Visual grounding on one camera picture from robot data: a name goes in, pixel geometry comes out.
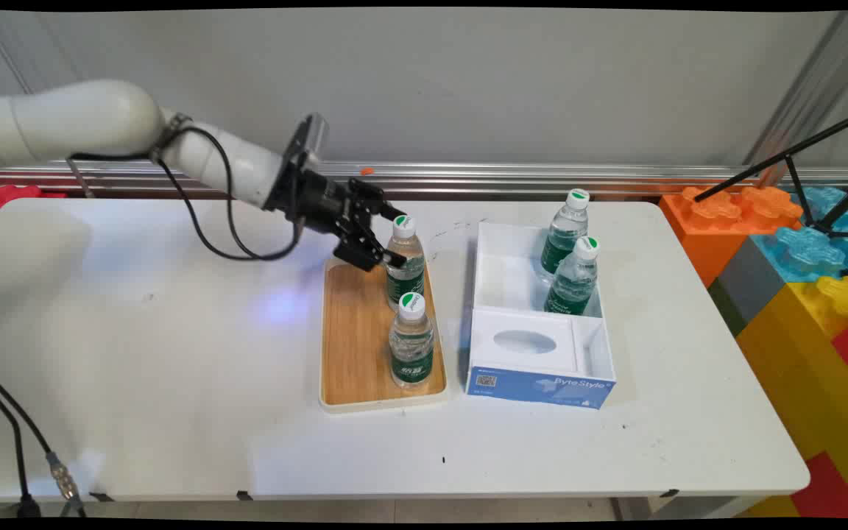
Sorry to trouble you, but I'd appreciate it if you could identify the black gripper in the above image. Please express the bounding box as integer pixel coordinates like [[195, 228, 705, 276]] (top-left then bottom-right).
[[286, 171, 407, 271]]

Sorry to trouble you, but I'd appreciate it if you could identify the green label water bottle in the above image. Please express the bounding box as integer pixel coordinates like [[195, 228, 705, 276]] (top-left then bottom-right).
[[385, 215, 426, 312], [540, 188, 591, 278], [389, 292, 435, 389], [544, 236, 601, 317]]

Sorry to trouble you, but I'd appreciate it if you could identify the wooden tray with cream rim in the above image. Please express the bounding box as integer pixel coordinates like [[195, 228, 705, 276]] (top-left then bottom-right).
[[319, 255, 449, 414]]

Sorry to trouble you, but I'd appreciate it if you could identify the white and blue cardboard box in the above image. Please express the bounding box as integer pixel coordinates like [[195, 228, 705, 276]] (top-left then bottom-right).
[[465, 221, 617, 410]]

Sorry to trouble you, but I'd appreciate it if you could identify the orange foam block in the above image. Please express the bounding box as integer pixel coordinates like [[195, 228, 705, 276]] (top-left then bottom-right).
[[658, 185, 805, 289]]

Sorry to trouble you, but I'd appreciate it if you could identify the grey foam block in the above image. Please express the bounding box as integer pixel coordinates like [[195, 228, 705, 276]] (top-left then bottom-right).
[[707, 236, 788, 338]]

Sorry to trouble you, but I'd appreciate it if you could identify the red foam mat piece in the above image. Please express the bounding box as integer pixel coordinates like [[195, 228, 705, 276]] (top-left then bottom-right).
[[0, 184, 67, 233]]

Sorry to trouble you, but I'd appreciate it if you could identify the black tripod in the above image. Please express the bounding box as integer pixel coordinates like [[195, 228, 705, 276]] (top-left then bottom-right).
[[693, 106, 848, 241]]

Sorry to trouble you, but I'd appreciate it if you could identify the light blue foam block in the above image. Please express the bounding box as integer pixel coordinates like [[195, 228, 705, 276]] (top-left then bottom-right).
[[751, 187, 848, 285]]

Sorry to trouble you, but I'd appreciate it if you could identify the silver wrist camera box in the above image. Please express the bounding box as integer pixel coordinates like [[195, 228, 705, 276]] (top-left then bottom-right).
[[280, 113, 331, 194]]

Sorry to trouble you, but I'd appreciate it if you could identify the aluminium rail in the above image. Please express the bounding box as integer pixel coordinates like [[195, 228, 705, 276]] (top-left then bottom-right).
[[0, 158, 848, 202]]

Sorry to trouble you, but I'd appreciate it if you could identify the black cable with metal connector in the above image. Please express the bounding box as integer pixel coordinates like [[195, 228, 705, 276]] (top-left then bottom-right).
[[0, 356, 88, 519]]

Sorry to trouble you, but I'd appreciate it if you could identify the thin aluminium wall strip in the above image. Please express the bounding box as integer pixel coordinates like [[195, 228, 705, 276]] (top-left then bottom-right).
[[0, 10, 35, 95]]

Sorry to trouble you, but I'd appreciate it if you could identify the black cable with black plug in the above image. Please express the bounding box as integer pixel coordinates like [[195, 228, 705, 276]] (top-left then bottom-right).
[[0, 368, 42, 519]]

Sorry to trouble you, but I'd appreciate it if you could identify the aluminium frame post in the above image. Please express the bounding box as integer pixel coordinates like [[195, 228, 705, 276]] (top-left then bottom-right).
[[743, 10, 848, 186]]

